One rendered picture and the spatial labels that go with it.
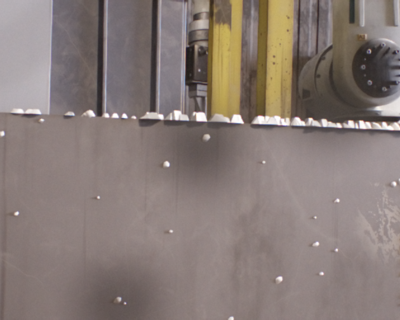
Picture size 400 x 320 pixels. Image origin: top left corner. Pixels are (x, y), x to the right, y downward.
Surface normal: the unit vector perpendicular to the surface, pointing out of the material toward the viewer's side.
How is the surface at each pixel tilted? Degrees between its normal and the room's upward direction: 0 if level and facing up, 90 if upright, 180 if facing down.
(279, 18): 90
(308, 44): 90
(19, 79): 72
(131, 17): 90
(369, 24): 90
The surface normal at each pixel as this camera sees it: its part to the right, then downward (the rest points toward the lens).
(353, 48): 0.14, 0.04
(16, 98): 0.28, -0.28
